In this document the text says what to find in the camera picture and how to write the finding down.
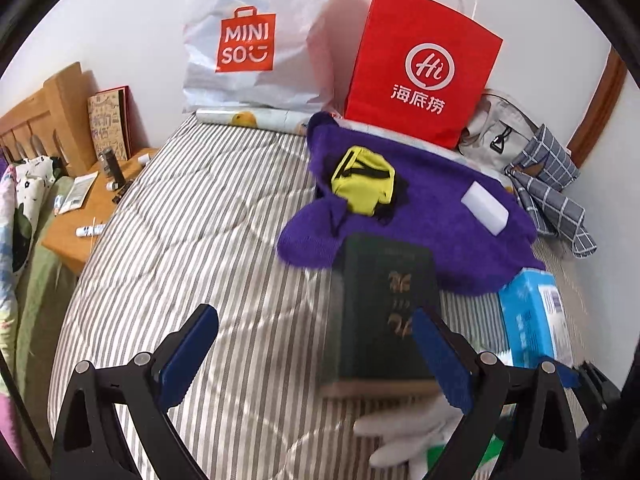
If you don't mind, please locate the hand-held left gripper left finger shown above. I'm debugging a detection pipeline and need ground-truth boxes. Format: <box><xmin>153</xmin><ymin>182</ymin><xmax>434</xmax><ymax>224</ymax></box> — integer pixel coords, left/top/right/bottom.
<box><xmin>50</xmin><ymin>304</ymin><xmax>221</xmax><ymax>480</ymax></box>

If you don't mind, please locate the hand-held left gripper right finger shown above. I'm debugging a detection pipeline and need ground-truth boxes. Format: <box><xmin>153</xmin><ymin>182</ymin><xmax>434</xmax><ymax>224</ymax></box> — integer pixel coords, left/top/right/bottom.
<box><xmin>411</xmin><ymin>307</ymin><xmax>583</xmax><ymax>480</ymax></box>

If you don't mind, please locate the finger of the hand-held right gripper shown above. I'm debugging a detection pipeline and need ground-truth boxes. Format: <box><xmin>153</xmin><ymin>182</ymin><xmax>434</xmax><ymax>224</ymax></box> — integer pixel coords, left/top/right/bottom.
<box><xmin>554</xmin><ymin>359</ymin><xmax>623</xmax><ymax>403</ymax></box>

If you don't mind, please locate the white glove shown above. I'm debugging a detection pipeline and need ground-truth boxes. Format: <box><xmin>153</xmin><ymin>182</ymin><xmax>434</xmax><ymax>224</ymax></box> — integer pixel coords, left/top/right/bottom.
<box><xmin>354</xmin><ymin>394</ymin><xmax>466</xmax><ymax>478</ymax></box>

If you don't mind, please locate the dark green book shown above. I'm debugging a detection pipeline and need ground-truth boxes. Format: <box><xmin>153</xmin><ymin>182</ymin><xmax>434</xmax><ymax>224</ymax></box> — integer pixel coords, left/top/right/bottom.
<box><xmin>320</xmin><ymin>234</ymin><xmax>443</xmax><ymax>401</ymax></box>

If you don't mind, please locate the blue tissue pack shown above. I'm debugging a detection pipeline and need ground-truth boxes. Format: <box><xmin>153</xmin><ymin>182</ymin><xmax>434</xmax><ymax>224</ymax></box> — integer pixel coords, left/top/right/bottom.
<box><xmin>498</xmin><ymin>268</ymin><xmax>576</xmax><ymax>368</ymax></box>

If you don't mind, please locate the green tissue packet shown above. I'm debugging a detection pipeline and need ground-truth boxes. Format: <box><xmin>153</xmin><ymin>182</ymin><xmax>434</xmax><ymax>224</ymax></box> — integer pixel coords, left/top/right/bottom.
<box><xmin>425</xmin><ymin>434</ymin><xmax>506</xmax><ymax>480</ymax></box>

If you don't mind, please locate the striped mattress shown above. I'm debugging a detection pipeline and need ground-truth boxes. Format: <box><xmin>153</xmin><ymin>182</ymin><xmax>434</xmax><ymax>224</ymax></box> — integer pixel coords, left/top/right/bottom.
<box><xmin>47</xmin><ymin>115</ymin><xmax>596</xmax><ymax>480</ymax></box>

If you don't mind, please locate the purple towel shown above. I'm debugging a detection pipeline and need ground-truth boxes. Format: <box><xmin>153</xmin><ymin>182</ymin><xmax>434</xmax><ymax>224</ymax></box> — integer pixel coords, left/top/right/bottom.
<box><xmin>277</xmin><ymin>111</ymin><xmax>547</xmax><ymax>295</ymax></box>

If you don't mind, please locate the green bed sheet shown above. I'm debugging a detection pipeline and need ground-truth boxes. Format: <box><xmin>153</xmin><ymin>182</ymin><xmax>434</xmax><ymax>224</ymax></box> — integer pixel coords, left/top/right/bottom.
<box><xmin>15</xmin><ymin>180</ymin><xmax>81</xmax><ymax>396</ymax></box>

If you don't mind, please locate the wooden nightstand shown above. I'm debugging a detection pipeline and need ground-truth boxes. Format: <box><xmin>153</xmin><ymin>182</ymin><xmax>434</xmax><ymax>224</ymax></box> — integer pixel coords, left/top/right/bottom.
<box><xmin>41</xmin><ymin>147</ymin><xmax>161</xmax><ymax>276</ymax></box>

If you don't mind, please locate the yellow pouch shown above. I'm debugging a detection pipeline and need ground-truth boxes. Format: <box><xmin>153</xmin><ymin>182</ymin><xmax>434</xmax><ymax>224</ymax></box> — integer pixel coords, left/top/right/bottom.
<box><xmin>330</xmin><ymin>146</ymin><xmax>397</xmax><ymax>217</ymax></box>

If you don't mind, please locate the grey checked cloth bag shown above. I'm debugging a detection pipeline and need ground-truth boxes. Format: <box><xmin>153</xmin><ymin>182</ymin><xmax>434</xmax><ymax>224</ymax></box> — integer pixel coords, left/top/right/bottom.
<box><xmin>504</xmin><ymin>124</ymin><xmax>598</xmax><ymax>259</ymax></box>

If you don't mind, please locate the white leaflet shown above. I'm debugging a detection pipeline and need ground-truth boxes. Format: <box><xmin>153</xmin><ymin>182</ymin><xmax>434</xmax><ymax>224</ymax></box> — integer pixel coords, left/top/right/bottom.
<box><xmin>54</xmin><ymin>171</ymin><xmax>99</xmax><ymax>215</ymax></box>

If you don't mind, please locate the black cylinder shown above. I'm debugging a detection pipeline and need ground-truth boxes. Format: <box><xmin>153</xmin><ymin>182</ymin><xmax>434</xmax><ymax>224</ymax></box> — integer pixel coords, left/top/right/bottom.
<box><xmin>98</xmin><ymin>147</ymin><xmax>126</xmax><ymax>188</ymax></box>

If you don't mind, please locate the floral blanket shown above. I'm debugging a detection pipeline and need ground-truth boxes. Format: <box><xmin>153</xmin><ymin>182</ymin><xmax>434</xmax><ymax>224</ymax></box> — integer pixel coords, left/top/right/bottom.
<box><xmin>0</xmin><ymin>157</ymin><xmax>63</xmax><ymax>461</ymax></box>

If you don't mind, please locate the beige backpack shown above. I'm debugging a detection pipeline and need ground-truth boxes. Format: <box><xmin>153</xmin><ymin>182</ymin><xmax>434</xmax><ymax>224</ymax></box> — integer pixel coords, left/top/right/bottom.
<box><xmin>457</xmin><ymin>89</ymin><xmax>543</xmax><ymax>173</ymax></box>

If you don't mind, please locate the brown patterned notebook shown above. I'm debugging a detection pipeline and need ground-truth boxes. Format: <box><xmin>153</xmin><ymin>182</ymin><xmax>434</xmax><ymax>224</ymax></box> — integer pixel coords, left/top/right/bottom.
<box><xmin>87</xmin><ymin>89</ymin><xmax>132</xmax><ymax>161</ymax></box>

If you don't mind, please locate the red book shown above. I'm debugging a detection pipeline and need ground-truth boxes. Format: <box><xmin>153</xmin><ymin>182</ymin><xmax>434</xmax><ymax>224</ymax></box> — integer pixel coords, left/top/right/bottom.
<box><xmin>120</xmin><ymin>85</ymin><xmax>137</xmax><ymax>158</ymax></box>

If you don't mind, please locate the rolled white poster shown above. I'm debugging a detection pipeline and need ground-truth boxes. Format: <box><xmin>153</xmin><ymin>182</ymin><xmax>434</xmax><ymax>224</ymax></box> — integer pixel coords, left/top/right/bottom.
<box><xmin>195</xmin><ymin>107</ymin><xmax>313</xmax><ymax>136</ymax></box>

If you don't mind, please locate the wooden headboard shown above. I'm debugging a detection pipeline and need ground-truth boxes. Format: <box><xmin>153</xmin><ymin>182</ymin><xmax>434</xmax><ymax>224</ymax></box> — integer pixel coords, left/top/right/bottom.
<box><xmin>0</xmin><ymin>61</ymin><xmax>96</xmax><ymax>178</ymax></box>

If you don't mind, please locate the red paper bag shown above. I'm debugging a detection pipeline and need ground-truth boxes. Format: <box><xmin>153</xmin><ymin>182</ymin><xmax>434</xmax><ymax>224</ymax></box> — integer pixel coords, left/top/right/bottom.
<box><xmin>343</xmin><ymin>0</ymin><xmax>503</xmax><ymax>150</ymax></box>

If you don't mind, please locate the white plastic shopping bag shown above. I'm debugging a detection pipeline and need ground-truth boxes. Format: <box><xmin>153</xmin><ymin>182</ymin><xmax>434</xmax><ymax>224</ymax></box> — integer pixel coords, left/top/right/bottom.
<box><xmin>181</xmin><ymin>0</ymin><xmax>348</xmax><ymax>116</ymax></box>

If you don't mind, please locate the wooden door frame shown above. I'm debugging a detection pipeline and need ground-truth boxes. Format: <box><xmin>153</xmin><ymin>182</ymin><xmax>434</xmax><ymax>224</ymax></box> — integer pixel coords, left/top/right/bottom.
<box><xmin>570</xmin><ymin>47</ymin><xmax>628</xmax><ymax>166</ymax></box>

